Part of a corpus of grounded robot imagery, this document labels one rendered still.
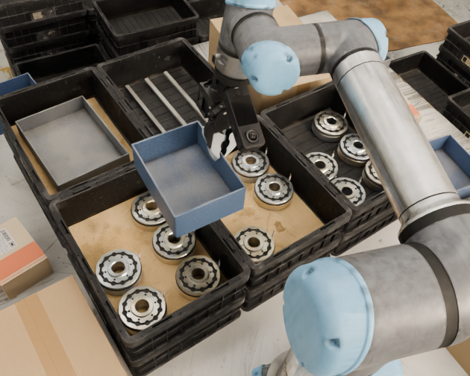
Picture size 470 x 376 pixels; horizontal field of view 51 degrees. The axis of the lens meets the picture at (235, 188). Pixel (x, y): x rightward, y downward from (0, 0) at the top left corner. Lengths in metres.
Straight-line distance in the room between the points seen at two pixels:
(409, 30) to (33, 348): 3.13
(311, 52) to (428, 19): 3.15
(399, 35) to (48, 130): 2.63
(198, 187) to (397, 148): 0.49
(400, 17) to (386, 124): 3.15
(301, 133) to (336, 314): 1.05
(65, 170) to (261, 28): 0.80
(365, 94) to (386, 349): 0.34
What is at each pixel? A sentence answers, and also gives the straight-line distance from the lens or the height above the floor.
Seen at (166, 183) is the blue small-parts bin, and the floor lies 1.07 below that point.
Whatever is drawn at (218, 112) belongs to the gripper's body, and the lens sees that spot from 0.90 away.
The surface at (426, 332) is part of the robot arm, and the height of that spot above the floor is 1.42.
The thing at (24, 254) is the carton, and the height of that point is 0.78.
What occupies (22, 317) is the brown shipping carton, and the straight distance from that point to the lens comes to 1.16.
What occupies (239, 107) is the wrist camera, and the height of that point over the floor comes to 1.28.
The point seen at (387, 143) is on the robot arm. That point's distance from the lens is 0.66.
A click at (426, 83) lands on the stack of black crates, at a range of 2.81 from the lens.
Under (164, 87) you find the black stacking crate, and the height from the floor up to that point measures 0.83.
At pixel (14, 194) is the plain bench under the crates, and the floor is 0.70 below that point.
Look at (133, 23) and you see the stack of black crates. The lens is 2.50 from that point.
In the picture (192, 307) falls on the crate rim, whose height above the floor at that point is 0.93.
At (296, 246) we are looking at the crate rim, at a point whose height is 0.93.
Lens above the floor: 1.87
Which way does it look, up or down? 51 degrees down
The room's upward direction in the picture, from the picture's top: 7 degrees clockwise
